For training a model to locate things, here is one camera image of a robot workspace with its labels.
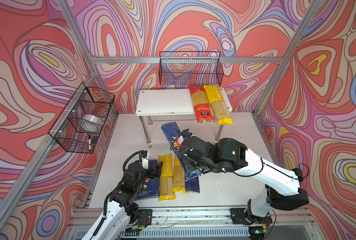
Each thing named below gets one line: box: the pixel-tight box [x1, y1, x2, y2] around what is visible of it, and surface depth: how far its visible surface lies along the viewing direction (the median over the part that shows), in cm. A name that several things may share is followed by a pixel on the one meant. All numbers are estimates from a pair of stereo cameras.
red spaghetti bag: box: [188, 85, 215, 124], surface depth 75 cm
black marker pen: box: [88, 134, 92, 151], surface depth 73 cm
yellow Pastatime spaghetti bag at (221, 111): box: [203, 84, 234, 126], surface depth 74 cm
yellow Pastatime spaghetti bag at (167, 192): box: [158, 153, 176, 201], surface depth 82 cm
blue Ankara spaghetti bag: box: [185, 176, 200, 193], surface depth 84 cm
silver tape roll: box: [81, 114, 103, 126], surface depth 75 cm
